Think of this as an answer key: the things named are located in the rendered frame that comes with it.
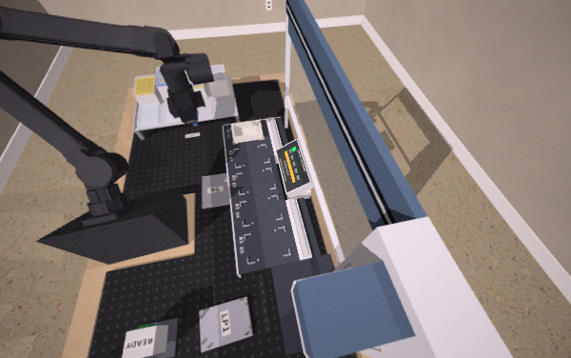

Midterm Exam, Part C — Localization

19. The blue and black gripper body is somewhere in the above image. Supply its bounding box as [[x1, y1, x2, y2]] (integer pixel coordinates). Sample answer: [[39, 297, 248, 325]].
[[167, 83, 206, 118]]

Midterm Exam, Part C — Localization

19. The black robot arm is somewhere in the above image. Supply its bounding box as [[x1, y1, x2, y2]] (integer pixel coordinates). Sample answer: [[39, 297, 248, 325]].
[[0, 7, 214, 227]]

